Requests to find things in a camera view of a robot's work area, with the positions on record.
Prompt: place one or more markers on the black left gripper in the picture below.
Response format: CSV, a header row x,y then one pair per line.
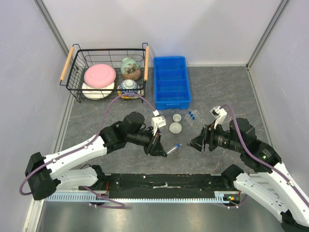
x,y
155,147

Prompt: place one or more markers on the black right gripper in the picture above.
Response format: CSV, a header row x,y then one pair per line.
x,y
206,136

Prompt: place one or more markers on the clear acrylic test tube rack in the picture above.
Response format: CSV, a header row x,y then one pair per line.
x,y
196,125

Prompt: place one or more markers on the white ceramic crucible cup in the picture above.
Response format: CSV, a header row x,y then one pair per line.
x,y
177,118

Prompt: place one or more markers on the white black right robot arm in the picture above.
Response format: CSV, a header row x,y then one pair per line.
x,y
287,203

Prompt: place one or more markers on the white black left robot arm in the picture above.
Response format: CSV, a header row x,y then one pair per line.
x,y
47,174

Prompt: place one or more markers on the white ceramic evaporating dish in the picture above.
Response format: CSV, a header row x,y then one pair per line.
x,y
175,128

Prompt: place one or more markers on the blue plastic compartment bin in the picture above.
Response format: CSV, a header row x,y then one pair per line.
x,y
171,83

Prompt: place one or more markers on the yellow plate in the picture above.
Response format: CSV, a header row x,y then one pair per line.
x,y
126,97

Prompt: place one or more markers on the blue white patterned bowl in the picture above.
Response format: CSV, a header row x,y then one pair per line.
x,y
131,87

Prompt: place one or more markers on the green floral ceramic bowl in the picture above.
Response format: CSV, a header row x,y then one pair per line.
x,y
130,69

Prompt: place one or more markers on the white ceramic bowl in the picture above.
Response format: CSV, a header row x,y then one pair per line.
x,y
97,93

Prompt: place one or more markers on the pink ceramic plate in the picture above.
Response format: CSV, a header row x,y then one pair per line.
x,y
99,76

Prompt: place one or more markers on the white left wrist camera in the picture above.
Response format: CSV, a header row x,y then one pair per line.
x,y
157,121

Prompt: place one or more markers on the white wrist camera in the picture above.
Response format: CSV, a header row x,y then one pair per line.
x,y
157,121
219,115

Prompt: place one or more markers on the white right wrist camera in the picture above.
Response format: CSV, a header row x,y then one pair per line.
x,y
219,115

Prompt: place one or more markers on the light blue cable duct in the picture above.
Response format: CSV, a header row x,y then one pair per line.
x,y
212,197

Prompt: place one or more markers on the black wire basket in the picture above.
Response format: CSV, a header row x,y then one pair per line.
x,y
79,60

